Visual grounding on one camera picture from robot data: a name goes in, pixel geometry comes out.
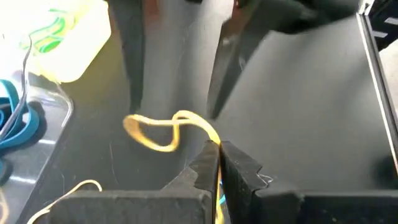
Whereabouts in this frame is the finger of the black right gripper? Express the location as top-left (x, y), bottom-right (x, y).
top-left (107, 0), bottom-right (146, 114)
top-left (206, 0), bottom-right (272, 120)

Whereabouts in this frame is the blue rubber band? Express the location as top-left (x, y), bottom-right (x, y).
top-left (0, 79), bottom-right (41, 151)

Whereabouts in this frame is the thin cream rubber band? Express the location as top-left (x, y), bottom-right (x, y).
top-left (26, 179), bottom-right (103, 224)

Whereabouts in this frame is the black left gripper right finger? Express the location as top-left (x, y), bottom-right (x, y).
top-left (220, 140), bottom-right (398, 224)

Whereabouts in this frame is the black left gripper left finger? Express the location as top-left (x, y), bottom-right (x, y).
top-left (34, 139), bottom-right (220, 224)

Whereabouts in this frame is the yellow rubber band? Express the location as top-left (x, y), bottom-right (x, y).
top-left (123, 110), bottom-right (225, 224)

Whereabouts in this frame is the clear plastic basket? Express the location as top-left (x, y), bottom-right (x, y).
top-left (0, 30), bottom-right (75, 224)

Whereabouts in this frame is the black aluminium frame rail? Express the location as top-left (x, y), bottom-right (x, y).
top-left (356, 0), bottom-right (398, 175)

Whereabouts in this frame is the yellow plastic basket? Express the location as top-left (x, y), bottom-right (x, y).
top-left (18, 0), bottom-right (112, 84)

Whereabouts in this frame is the green rubber band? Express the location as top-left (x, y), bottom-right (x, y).
top-left (36, 37), bottom-right (65, 54)
top-left (20, 8), bottom-right (77, 44)

